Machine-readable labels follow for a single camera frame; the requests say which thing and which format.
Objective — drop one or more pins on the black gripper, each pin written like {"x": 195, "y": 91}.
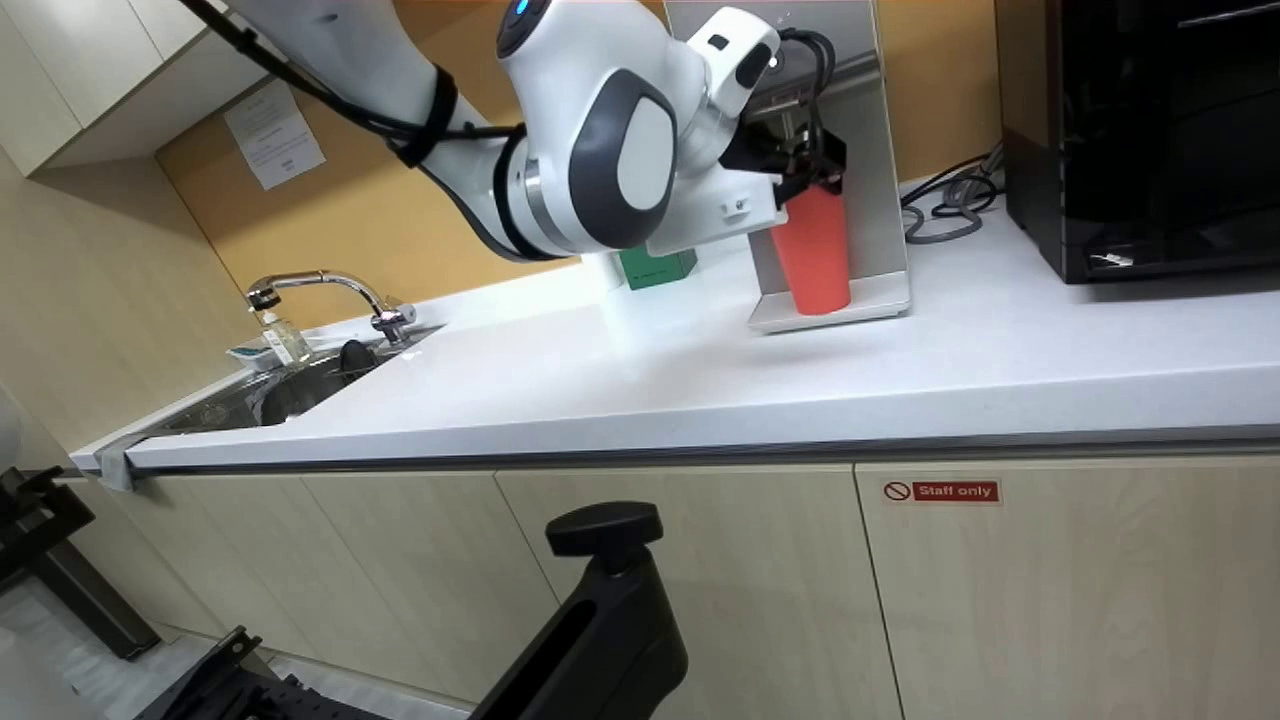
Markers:
{"x": 763, "y": 141}

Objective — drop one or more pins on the red plastic cup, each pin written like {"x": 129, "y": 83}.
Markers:
{"x": 818, "y": 262}

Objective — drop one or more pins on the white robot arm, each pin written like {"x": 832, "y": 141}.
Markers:
{"x": 574, "y": 104}

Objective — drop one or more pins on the white water dispenser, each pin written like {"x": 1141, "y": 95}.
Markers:
{"x": 883, "y": 202}

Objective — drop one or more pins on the green tissue box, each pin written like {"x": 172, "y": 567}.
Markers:
{"x": 658, "y": 271}

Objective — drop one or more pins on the black microwave oven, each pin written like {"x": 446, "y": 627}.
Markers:
{"x": 1145, "y": 133}

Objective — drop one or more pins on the red warning sticker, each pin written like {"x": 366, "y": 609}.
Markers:
{"x": 942, "y": 489}

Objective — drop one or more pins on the chrome kitchen faucet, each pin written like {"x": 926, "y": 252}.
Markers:
{"x": 340, "y": 285}

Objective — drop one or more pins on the beige cabinet door with sticker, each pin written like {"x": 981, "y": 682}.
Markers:
{"x": 1094, "y": 603}

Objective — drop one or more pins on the clear drinking glass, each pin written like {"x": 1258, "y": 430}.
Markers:
{"x": 285, "y": 343}

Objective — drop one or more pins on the stainless steel sink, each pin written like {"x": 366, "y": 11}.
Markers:
{"x": 301, "y": 390}

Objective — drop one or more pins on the black chair base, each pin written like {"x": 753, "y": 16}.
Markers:
{"x": 255, "y": 687}

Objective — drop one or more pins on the black metal stand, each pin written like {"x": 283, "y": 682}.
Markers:
{"x": 52, "y": 546}

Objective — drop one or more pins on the white paper wall notice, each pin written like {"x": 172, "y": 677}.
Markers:
{"x": 275, "y": 137}

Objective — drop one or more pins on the beige wall cabinet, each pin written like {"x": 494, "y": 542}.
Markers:
{"x": 95, "y": 66}

